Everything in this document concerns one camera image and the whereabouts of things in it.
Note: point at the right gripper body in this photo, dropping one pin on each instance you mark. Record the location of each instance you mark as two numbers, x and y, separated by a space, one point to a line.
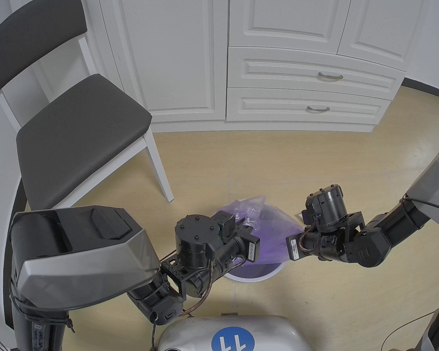
294 247

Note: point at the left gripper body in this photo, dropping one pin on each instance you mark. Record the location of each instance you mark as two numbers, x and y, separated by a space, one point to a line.
234 250

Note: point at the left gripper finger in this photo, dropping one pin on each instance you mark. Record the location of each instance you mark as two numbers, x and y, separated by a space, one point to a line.
243 222

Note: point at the purple plastic bag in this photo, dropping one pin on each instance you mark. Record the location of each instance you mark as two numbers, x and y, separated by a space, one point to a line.
270 232

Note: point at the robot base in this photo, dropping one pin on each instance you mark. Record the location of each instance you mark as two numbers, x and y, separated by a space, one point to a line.
190 336

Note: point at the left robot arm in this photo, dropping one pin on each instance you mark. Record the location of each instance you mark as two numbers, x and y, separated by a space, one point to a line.
76 254

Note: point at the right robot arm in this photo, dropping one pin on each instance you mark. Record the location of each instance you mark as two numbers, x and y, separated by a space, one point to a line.
373 240

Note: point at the white trash bin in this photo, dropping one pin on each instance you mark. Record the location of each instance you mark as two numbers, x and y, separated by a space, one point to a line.
263 279

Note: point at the white chair dark grey cushions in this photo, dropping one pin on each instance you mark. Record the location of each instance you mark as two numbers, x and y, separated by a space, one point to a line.
80 133

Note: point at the white wardrobe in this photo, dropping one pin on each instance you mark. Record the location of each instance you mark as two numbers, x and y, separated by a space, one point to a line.
168 49

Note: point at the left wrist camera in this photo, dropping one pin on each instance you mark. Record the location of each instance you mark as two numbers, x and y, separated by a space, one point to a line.
226 227

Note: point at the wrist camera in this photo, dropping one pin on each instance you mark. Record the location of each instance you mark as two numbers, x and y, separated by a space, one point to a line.
311 210
226 227

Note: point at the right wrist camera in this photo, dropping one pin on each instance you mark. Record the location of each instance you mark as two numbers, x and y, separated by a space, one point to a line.
311 210

